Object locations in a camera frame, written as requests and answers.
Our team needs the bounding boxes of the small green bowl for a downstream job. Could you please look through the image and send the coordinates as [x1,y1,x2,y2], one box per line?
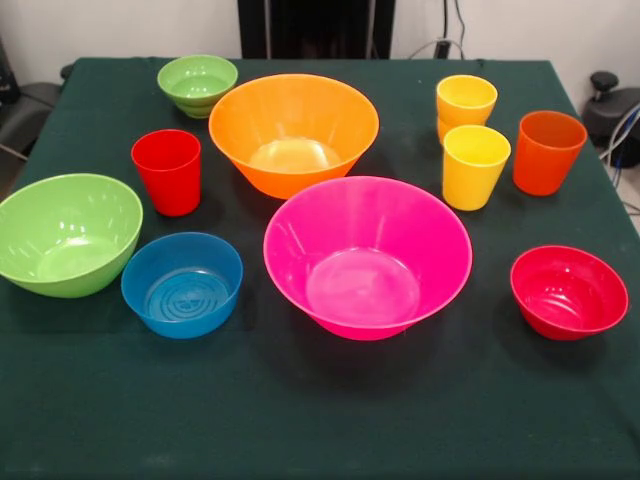
[156,54,239,120]

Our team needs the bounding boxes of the blue and white cables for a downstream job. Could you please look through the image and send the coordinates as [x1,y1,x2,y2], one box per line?
[598,102,640,171]

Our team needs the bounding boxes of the red cup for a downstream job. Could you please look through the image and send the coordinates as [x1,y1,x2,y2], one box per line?
[130,129,203,218]

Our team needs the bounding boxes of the black chair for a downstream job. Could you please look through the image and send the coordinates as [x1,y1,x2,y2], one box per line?
[0,34,75,161]

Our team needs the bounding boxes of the white cable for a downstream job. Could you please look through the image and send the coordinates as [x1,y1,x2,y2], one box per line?
[407,37,466,60]

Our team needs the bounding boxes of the black cabinet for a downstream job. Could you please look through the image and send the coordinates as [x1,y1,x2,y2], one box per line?
[238,0,396,60]

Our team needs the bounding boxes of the dark green tablecloth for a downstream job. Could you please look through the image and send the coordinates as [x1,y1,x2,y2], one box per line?
[0,57,640,480]

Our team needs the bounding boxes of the black equipment base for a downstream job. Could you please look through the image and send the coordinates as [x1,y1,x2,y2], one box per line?
[582,71,640,149]

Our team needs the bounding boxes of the orange cup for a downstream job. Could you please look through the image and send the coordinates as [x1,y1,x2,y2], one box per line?
[512,111,588,197]

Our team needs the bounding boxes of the blue bowl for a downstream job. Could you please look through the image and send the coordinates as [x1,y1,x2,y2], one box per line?
[120,231,245,340]

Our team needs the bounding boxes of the large green bowl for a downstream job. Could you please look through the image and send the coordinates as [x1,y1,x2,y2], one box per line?
[0,173,144,300]

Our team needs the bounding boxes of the red bowl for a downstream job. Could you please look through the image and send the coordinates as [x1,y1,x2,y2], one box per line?
[509,244,630,342]

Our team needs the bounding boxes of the large pink bowl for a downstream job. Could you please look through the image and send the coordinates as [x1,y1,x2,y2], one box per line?
[263,175,474,342]

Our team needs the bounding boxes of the large orange bowl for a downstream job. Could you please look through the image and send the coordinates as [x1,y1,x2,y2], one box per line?
[208,73,380,200]

